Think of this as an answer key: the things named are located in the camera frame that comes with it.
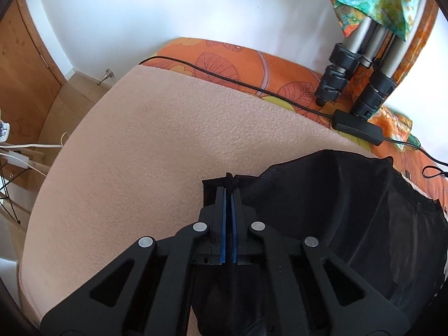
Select wooden door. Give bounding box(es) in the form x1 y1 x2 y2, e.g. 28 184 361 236
0 0 67 143

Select metal door stopper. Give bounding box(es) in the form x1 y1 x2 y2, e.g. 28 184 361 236
97 68 115 86

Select white power strip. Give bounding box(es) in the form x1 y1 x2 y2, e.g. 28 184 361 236
1 150 30 169

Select black cable with switch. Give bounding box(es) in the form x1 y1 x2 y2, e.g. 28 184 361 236
138 56 448 179

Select orange floral bed sheet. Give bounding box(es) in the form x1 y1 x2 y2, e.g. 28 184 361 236
141 38 447 208

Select colourful patterned cloth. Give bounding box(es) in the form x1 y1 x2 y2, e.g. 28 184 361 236
330 0 420 41

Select folded tripod legs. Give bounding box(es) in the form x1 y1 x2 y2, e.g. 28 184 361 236
314 17 409 121

